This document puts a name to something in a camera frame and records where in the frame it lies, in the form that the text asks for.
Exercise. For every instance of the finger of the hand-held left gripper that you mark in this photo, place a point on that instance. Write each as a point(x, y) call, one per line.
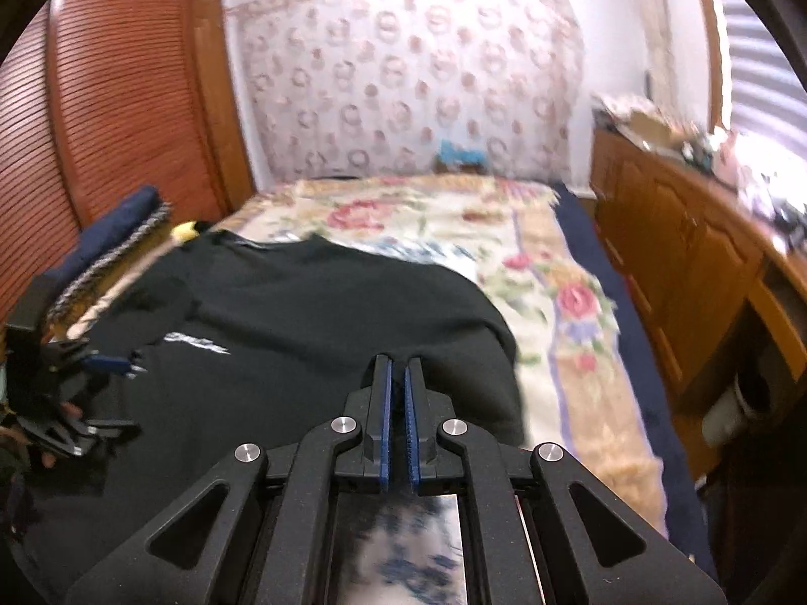
point(107, 363)
point(69, 432)

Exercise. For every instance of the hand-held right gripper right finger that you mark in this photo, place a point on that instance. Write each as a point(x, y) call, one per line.
point(413, 428)

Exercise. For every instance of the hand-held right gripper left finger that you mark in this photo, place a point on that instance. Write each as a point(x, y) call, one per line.
point(386, 428)

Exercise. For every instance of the black shirt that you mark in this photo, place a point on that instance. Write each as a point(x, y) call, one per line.
point(302, 315)

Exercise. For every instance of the person's left hand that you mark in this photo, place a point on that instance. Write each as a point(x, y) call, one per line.
point(45, 457)

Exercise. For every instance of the grey knit garment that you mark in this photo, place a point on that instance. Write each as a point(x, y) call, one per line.
point(101, 271)

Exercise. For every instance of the navy folded garment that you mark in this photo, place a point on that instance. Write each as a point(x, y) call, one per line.
point(107, 227)

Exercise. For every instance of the yellow item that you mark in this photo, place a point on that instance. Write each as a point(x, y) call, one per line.
point(187, 233)

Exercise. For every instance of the white blue floral sheet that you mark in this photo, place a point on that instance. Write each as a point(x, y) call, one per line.
point(435, 258)

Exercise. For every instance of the floral blanket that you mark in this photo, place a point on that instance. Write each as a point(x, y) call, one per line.
point(567, 353)

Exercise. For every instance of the navy bed sheet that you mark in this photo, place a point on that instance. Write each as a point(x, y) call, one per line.
point(637, 353)

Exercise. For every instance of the wooden louvered wardrobe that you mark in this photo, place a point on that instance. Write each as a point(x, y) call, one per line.
point(113, 88)

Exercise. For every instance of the blue packet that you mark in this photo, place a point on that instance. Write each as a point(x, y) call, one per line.
point(460, 154)

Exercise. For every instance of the trash bin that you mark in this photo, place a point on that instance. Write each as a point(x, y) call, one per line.
point(731, 416)

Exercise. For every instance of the wooden cabinet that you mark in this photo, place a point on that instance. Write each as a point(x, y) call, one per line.
point(668, 227)

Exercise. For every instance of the pink floral curtain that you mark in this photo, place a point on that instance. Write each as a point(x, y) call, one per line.
point(391, 75)

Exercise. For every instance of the cardboard box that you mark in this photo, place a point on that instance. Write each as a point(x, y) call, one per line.
point(655, 129)

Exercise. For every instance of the pink kettle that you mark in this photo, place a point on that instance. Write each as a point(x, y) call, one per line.
point(734, 154)

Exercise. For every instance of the cream tied curtain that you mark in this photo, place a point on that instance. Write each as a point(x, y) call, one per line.
point(659, 31)

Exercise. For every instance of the striped window blind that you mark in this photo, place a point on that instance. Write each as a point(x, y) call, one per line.
point(763, 75)

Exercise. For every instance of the wooden window frame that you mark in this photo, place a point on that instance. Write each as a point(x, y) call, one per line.
point(709, 44)

